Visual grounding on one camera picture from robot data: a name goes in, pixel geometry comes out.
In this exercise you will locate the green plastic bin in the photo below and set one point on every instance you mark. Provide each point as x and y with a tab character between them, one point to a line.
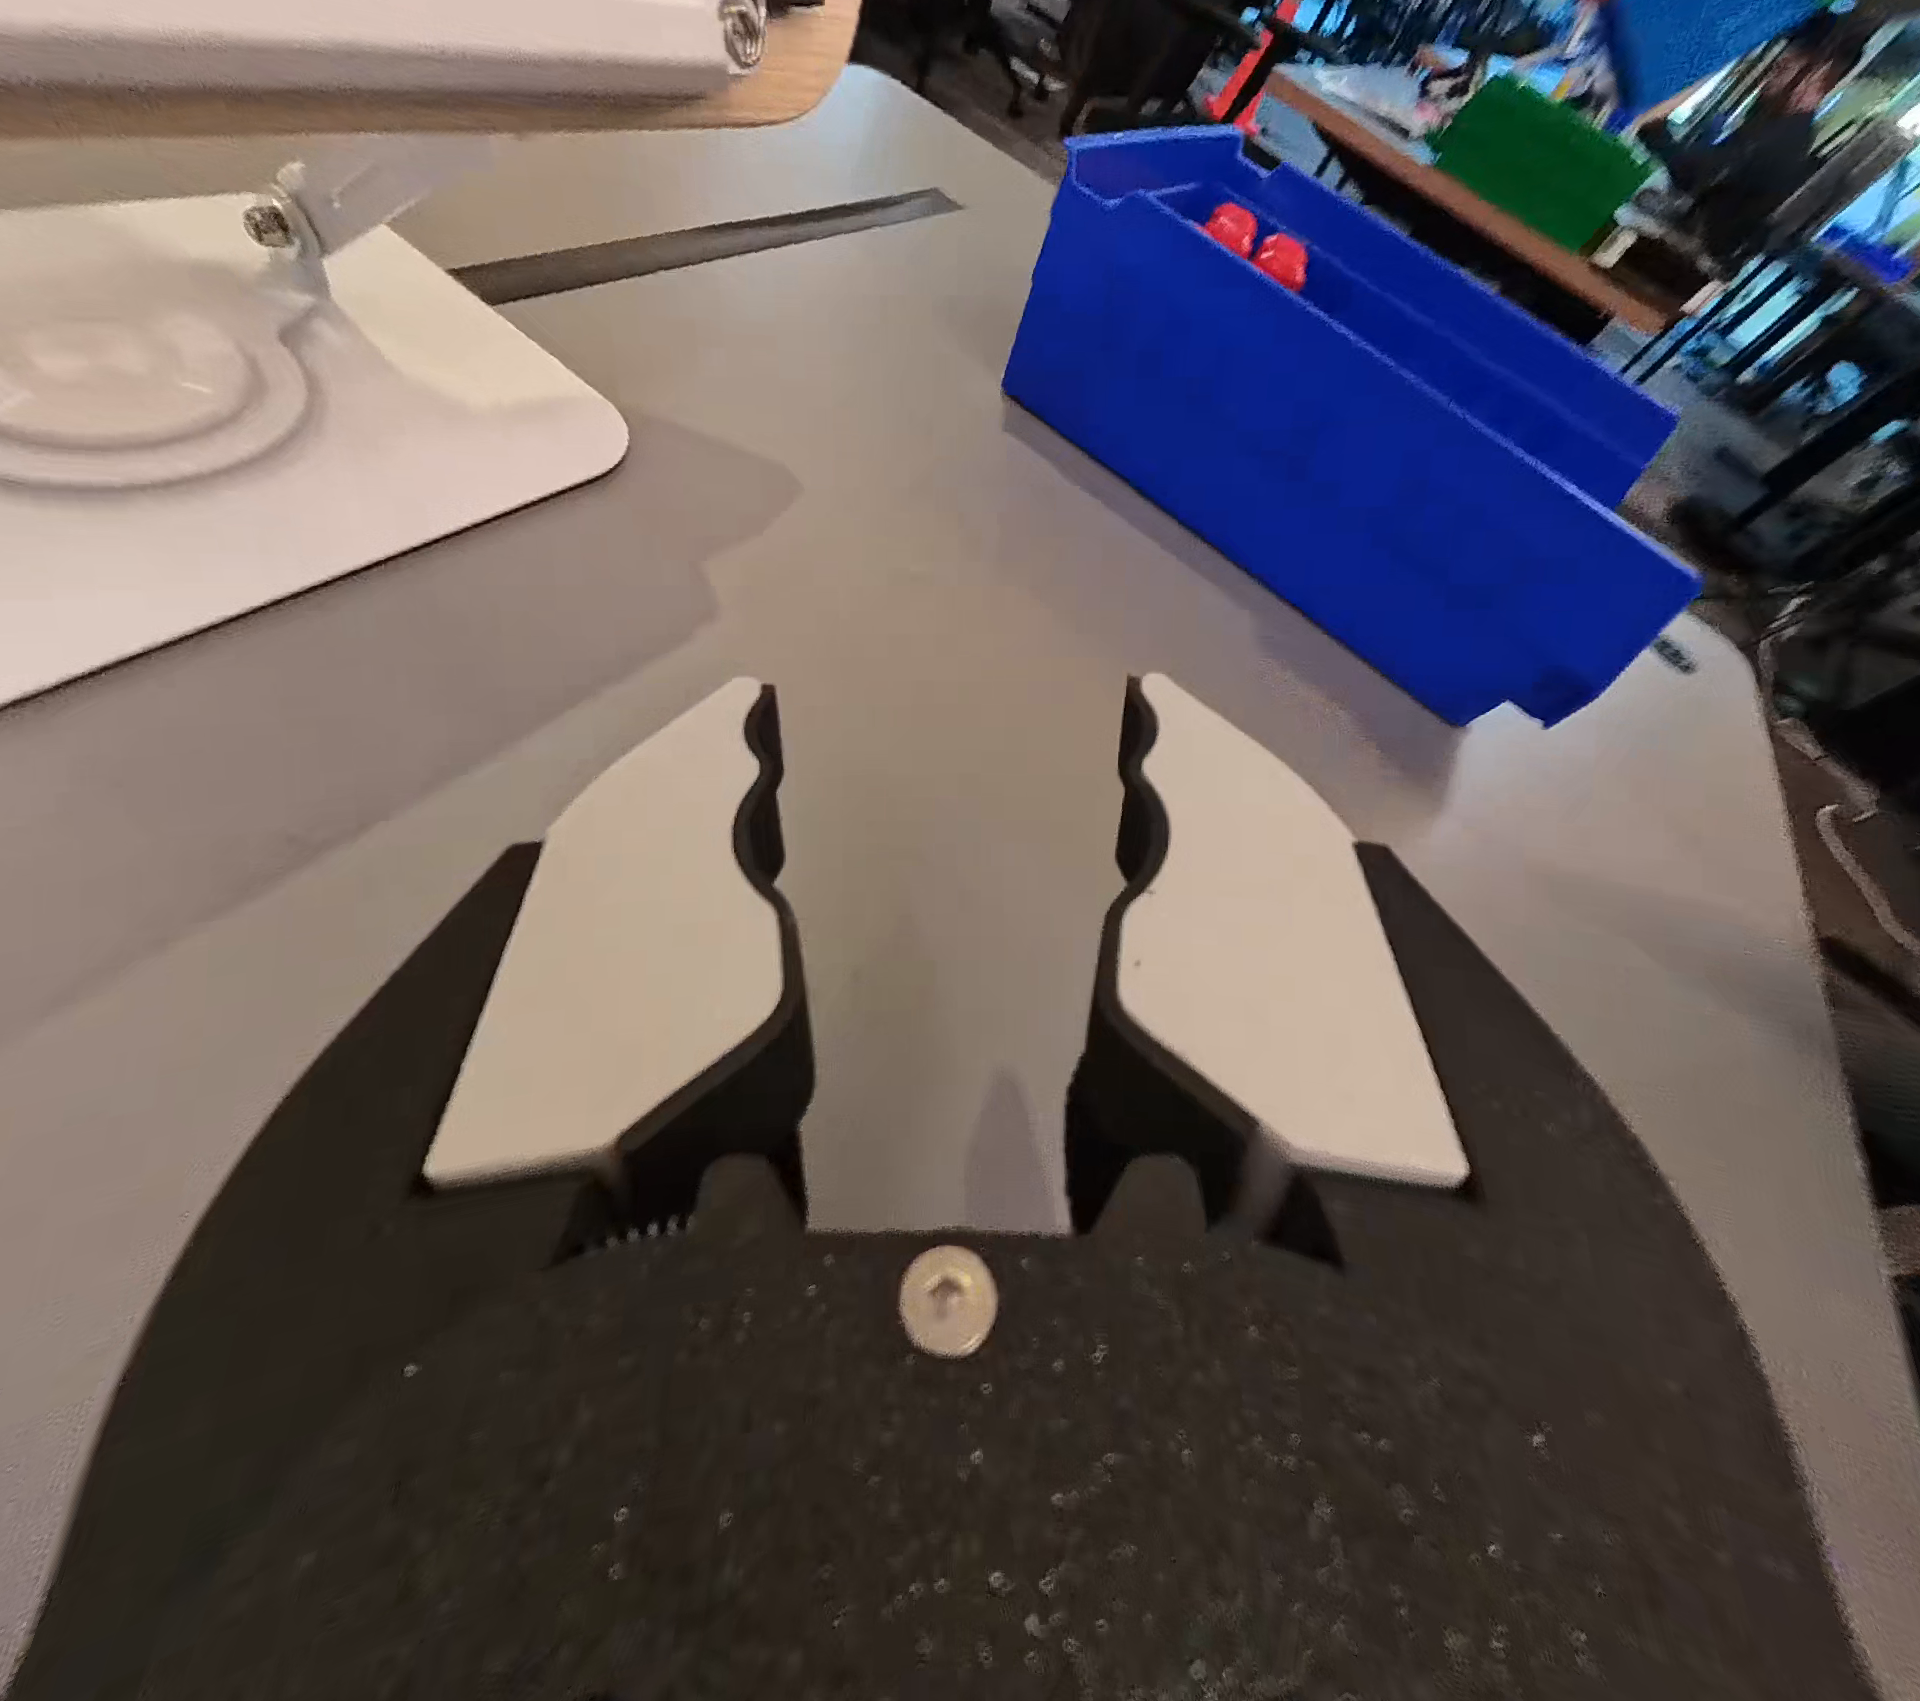
1531	165

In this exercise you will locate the grey desk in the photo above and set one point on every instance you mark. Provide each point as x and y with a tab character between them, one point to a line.
900	457

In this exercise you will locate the orange traffic cone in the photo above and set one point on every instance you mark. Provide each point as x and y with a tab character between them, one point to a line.
1245	75

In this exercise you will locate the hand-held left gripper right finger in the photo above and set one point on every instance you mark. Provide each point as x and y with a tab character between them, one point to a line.
1275	980

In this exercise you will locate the wooden table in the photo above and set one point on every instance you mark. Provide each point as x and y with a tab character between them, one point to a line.
1395	149

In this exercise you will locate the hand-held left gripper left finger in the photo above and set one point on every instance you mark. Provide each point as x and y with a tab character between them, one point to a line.
601	980

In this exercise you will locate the blue plastic bin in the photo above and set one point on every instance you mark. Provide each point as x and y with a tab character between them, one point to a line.
1275	457

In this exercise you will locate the white tilting stand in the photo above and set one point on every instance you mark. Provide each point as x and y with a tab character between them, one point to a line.
450	380

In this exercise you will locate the red two-stud block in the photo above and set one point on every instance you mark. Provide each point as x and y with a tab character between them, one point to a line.
1256	254

